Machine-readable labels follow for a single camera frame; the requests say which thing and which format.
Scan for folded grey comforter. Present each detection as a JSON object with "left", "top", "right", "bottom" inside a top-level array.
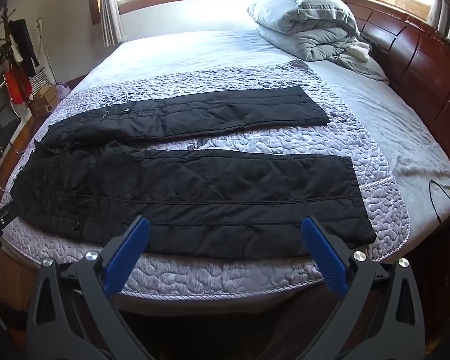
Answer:
[{"left": 247, "top": 0, "right": 389, "bottom": 83}]

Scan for purple quilted bed runner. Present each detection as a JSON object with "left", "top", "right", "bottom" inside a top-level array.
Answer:
[{"left": 3, "top": 60, "right": 410, "bottom": 301}]

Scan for black cable on bed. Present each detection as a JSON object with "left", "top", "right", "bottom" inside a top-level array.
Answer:
[{"left": 427, "top": 179, "right": 450, "bottom": 224}]

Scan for cardboard box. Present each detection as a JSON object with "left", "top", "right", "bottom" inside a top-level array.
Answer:
[{"left": 32, "top": 85, "right": 58, "bottom": 116}]

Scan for grey bed sheet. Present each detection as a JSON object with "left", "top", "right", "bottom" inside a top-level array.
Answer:
[{"left": 72, "top": 29, "right": 450, "bottom": 250}]

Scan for black quilted pants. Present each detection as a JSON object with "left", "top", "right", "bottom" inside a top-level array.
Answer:
[{"left": 10, "top": 86, "right": 376, "bottom": 260}]

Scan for wooden coat rack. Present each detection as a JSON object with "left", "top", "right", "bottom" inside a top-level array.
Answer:
[{"left": 0, "top": 5, "right": 40, "bottom": 117}]

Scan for white curtain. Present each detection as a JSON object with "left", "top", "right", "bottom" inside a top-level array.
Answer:
[{"left": 100, "top": 0, "right": 126, "bottom": 47}]

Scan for dark wooden headboard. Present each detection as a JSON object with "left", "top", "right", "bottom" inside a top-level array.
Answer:
[{"left": 342, "top": 0, "right": 450, "bottom": 159}]

